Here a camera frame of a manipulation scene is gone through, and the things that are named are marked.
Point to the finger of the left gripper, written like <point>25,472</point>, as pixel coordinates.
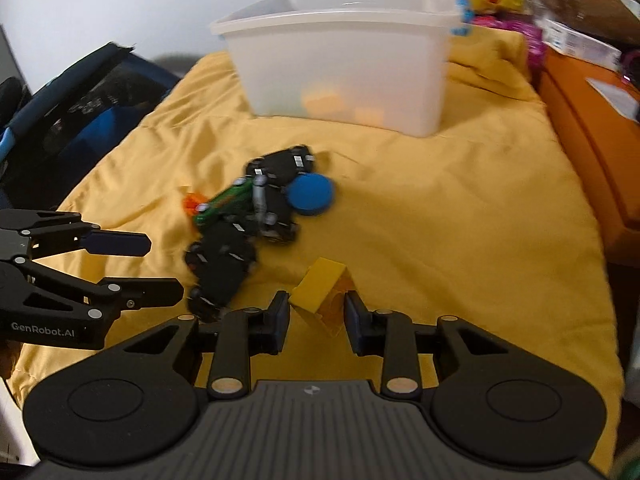
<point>125,292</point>
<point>107,242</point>

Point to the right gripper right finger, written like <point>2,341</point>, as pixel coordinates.
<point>389,335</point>

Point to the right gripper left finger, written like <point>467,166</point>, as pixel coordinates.
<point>243,334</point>

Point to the black toy car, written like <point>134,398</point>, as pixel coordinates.
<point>273,213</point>
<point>282,167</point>
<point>220,260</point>

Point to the yellow block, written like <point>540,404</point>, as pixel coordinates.
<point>319,296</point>

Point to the orange red brick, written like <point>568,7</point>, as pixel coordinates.
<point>191,202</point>

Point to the black toy car top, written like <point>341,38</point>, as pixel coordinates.
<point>282,167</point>

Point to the dark blue bag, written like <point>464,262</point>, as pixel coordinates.
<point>51,139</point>

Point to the blue round disc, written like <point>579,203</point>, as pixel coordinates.
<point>310,194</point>

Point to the white plastic bin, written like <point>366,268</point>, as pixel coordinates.
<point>377,63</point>

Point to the orange box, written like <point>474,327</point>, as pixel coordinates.
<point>602,145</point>

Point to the white label box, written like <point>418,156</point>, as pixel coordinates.
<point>570,42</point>

